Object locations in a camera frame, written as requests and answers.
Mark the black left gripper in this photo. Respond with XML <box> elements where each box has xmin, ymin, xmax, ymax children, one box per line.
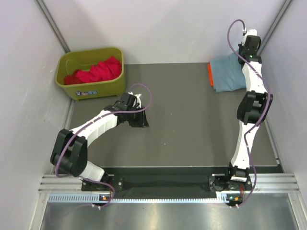
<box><xmin>126</xmin><ymin>105</ymin><xmax>149</xmax><ymax>127</ymax></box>

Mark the grey-blue t-shirt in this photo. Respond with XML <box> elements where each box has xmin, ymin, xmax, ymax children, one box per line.
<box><xmin>209</xmin><ymin>53</ymin><xmax>246</xmax><ymax>92</ymax></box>

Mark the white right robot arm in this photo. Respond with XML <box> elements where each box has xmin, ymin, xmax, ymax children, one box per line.
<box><xmin>224</xmin><ymin>28</ymin><xmax>273</xmax><ymax>190</ymax></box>

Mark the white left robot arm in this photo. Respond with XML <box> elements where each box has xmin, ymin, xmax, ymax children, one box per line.
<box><xmin>50</xmin><ymin>92</ymin><xmax>149</xmax><ymax>190</ymax></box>

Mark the folded orange t-shirt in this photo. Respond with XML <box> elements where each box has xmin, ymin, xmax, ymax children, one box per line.
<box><xmin>207</xmin><ymin>63</ymin><xmax>214</xmax><ymax>87</ymax></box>

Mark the red t-shirt in bin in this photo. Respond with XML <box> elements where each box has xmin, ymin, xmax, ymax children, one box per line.
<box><xmin>64</xmin><ymin>56</ymin><xmax>122</xmax><ymax>85</ymax></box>

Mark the olive green plastic bin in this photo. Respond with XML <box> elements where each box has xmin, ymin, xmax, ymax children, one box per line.
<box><xmin>55</xmin><ymin>47</ymin><xmax>126</xmax><ymax>101</ymax></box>

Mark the aluminium right corner post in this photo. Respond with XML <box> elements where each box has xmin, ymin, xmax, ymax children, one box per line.
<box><xmin>259</xmin><ymin>0</ymin><xmax>294</xmax><ymax>55</ymax></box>

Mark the aluminium corner post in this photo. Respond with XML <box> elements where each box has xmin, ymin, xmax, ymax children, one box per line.
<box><xmin>34</xmin><ymin>0</ymin><xmax>71</xmax><ymax>53</ymax></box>
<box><xmin>259</xmin><ymin>0</ymin><xmax>294</xmax><ymax>55</ymax></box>

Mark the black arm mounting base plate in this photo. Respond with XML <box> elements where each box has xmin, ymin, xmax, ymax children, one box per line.
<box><xmin>81</xmin><ymin>172</ymin><xmax>252</xmax><ymax>193</ymax></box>

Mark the slotted grey cable duct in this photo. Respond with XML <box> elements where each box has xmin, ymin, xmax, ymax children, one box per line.
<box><xmin>48</xmin><ymin>193</ymin><xmax>239</xmax><ymax>204</ymax></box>

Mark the aluminium front frame rail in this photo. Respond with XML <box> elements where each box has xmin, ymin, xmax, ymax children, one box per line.
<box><xmin>39</xmin><ymin>173</ymin><xmax>300</xmax><ymax>193</ymax></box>

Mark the aluminium left corner post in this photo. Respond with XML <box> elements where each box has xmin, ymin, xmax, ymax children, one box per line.
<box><xmin>34</xmin><ymin>0</ymin><xmax>71</xmax><ymax>53</ymax></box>

